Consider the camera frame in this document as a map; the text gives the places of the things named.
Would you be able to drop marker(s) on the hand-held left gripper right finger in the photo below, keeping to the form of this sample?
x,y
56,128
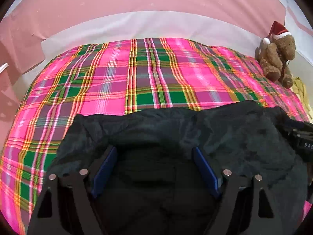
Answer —
x,y
207,173

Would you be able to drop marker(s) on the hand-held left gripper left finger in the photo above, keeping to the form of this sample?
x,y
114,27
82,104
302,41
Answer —
x,y
104,173

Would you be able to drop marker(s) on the black garment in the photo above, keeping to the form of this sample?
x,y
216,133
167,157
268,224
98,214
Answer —
x,y
156,132

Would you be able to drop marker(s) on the cream printed bedsheet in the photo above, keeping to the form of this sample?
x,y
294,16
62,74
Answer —
x,y
304,95

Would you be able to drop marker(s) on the brown teddy bear santa hat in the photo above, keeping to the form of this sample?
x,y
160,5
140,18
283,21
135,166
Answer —
x,y
276,53

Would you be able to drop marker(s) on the pink plaid blanket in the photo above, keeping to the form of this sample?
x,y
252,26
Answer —
x,y
151,78

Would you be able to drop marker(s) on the white round object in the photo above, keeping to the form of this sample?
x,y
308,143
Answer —
x,y
3,68

